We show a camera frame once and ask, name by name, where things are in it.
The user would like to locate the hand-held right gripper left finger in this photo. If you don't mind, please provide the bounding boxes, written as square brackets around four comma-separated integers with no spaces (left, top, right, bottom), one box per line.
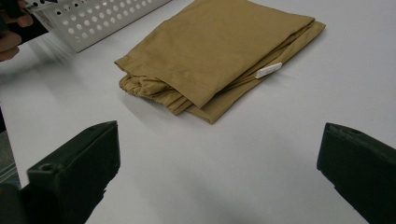
[26,120,121,224]

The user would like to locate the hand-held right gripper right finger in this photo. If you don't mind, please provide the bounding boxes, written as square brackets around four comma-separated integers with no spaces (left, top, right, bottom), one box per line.
[316,122,396,224]

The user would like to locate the white perforated basket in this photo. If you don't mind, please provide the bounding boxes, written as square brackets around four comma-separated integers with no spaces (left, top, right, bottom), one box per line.
[22,0,172,53]

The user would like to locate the tan pants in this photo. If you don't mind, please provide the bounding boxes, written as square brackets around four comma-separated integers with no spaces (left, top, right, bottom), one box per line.
[114,0,327,125]

